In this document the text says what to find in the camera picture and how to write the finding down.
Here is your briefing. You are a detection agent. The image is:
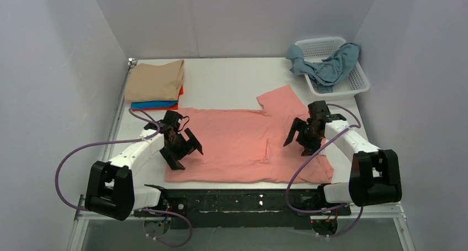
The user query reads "white plastic laundry basket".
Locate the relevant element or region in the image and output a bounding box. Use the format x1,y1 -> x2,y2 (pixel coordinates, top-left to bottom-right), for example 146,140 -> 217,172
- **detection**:
295,36 -> 370,100

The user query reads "aluminium frame rail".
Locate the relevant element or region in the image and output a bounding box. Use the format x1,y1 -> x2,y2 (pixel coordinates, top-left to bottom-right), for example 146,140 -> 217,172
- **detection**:
70,57 -> 415,250

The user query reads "grey-blue t-shirt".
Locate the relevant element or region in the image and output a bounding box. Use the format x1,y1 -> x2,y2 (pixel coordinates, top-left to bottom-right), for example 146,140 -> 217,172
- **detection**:
286,42 -> 360,93

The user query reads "beige folded t-shirt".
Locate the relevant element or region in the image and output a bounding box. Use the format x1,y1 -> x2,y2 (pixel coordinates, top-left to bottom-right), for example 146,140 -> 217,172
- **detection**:
124,60 -> 185,103

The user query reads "blue folded t-shirt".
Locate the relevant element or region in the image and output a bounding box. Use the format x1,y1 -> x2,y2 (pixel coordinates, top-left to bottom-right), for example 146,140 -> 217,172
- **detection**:
130,100 -> 179,110

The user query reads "orange folded t-shirt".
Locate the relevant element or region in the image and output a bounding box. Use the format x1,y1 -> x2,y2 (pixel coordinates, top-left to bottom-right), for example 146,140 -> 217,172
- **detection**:
131,86 -> 185,112

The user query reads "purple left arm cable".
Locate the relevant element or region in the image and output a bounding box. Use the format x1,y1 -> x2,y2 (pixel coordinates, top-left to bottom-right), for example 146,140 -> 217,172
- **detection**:
55,108 -> 193,248

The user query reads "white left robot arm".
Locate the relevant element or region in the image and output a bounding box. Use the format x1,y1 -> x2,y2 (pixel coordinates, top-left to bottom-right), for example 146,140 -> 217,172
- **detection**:
84,110 -> 203,221

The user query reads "pink t-shirt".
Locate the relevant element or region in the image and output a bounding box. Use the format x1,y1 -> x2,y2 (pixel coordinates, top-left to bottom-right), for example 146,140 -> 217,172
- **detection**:
164,86 -> 334,184

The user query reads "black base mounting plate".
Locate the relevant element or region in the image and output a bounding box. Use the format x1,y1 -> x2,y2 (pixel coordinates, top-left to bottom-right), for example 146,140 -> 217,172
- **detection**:
154,189 -> 350,229

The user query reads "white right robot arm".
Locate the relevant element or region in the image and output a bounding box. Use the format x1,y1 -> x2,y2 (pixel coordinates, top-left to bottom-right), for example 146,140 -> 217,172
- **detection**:
284,100 -> 402,214

